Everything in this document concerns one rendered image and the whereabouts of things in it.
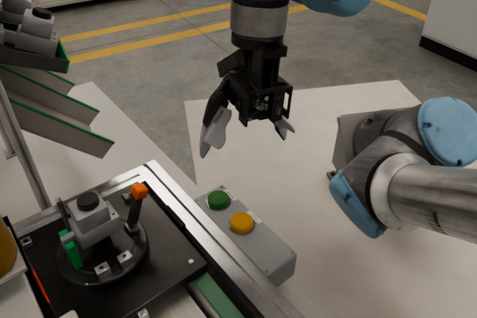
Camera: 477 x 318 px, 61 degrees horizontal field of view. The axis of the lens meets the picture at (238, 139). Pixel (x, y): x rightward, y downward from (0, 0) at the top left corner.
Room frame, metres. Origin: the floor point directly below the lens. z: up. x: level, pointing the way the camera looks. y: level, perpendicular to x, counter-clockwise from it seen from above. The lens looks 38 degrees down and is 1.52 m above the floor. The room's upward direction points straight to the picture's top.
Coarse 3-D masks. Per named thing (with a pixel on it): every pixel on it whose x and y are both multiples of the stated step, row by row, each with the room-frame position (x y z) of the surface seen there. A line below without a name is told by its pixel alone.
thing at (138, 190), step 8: (136, 184) 0.46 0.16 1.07; (136, 192) 0.44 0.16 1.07; (144, 192) 0.44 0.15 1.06; (128, 200) 0.43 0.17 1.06; (136, 200) 0.44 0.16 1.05; (136, 208) 0.44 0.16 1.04; (128, 216) 0.44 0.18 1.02; (136, 216) 0.43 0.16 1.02; (128, 224) 0.43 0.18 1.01; (136, 224) 0.43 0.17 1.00
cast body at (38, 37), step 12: (24, 12) 0.66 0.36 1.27; (36, 12) 0.65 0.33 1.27; (48, 12) 0.67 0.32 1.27; (24, 24) 0.64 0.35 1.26; (36, 24) 0.64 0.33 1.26; (48, 24) 0.65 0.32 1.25; (12, 36) 0.64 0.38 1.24; (24, 36) 0.63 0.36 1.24; (36, 36) 0.64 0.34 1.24; (48, 36) 0.64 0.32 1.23; (24, 48) 0.63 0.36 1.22; (36, 48) 0.64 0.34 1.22; (48, 48) 0.64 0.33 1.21
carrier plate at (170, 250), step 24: (120, 192) 0.54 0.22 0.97; (144, 216) 0.48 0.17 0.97; (48, 240) 0.43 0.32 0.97; (168, 240) 0.43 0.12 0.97; (48, 264) 0.38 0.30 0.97; (144, 264) 0.38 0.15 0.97; (168, 264) 0.38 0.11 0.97; (192, 264) 0.38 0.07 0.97; (48, 288) 0.34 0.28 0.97; (72, 288) 0.34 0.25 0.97; (120, 288) 0.34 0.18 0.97; (144, 288) 0.34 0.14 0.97; (168, 288) 0.34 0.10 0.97; (96, 312) 0.30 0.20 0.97; (120, 312) 0.30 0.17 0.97
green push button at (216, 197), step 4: (212, 192) 0.54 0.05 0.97; (216, 192) 0.54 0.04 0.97; (220, 192) 0.54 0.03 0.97; (224, 192) 0.54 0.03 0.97; (208, 196) 0.53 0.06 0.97; (212, 196) 0.53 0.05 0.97; (216, 196) 0.53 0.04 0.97; (220, 196) 0.53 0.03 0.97; (224, 196) 0.53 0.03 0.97; (228, 196) 0.53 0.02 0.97; (208, 200) 0.52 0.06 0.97; (212, 200) 0.52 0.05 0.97; (216, 200) 0.52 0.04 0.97; (220, 200) 0.52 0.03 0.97; (224, 200) 0.52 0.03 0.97; (228, 200) 0.52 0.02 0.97; (212, 204) 0.51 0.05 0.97; (216, 204) 0.51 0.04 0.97; (220, 204) 0.51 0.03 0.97; (224, 204) 0.51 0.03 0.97; (216, 208) 0.50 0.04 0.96; (220, 208) 0.50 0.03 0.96
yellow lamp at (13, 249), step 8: (0, 216) 0.19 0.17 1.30; (0, 224) 0.19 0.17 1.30; (0, 232) 0.18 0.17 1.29; (8, 232) 0.19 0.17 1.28; (0, 240) 0.18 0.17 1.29; (8, 240) 0.18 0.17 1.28; (0, 248) 0.17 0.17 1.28; (8, 248) 0.18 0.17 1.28; (16, 248) 0.19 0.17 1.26; (0, 256) 0.17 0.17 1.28; (8, 256) 0.18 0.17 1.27; (0, 264) 0.17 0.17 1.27; (8, 264) 0.17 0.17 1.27; (0, 272) 0.17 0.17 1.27
